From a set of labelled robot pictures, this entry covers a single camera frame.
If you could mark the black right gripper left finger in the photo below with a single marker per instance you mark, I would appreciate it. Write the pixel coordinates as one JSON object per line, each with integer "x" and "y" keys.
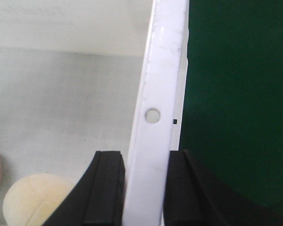
{"x": 98, "y": 198}

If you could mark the yellow round plush toy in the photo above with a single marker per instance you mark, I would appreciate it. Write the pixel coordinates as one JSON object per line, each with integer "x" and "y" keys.
{"x": 32, "y": 199}

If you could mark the green conveyor belt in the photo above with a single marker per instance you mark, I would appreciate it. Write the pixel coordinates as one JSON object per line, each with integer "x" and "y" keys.
{"x": 233, "y": 107}

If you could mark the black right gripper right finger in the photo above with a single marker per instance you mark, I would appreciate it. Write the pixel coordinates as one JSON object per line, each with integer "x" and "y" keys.
{"x": 194, "y": 196}

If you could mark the white Totelife plastic crate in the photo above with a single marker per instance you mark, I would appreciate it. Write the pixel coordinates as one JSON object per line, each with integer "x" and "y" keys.
{"x": 81, "y": 76}

